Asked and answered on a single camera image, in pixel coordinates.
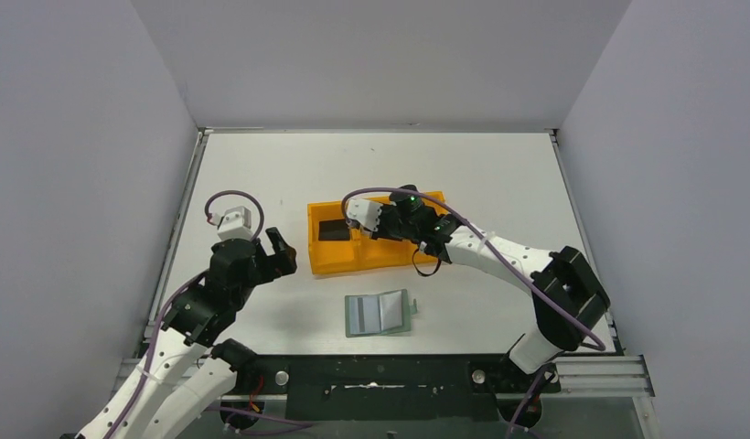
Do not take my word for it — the yellow three-compartment bin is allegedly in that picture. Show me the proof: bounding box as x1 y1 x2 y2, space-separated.
307 201 437 275

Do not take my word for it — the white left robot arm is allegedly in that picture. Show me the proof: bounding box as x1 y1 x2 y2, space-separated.
74 227 297 438

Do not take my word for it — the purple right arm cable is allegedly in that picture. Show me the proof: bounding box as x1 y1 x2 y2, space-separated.
340 186 607 439

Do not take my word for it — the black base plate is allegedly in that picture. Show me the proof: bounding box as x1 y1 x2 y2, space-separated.
220 354 537 422

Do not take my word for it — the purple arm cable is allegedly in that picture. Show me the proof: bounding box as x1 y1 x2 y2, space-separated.
102 189 313 439
340 186 607 439

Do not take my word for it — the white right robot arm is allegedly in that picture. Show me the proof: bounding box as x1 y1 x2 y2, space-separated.
346 185 610 374

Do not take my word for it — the green card holder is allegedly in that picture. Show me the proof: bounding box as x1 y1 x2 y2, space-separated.
344 289 418 338

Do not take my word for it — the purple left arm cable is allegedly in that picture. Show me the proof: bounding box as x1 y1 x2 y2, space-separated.
102 189 313 439

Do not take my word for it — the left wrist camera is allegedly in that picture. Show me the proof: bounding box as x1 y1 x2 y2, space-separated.
217 206 254 241

